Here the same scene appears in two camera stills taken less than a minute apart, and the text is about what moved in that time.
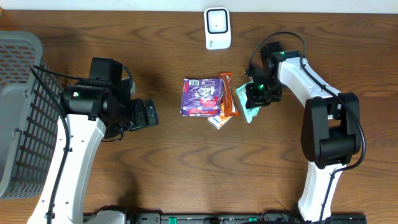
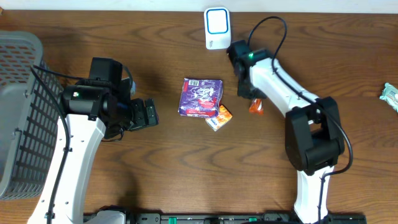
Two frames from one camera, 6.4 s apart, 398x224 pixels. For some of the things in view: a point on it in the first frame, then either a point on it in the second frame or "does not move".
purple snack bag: [202, 97] does not move
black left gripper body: [137, 112] does not move
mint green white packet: [249, 112] to [390, 96]
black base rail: [231, 218] does not move
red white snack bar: [231, 108] to [257, 107]
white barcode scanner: [217, 27] does not move
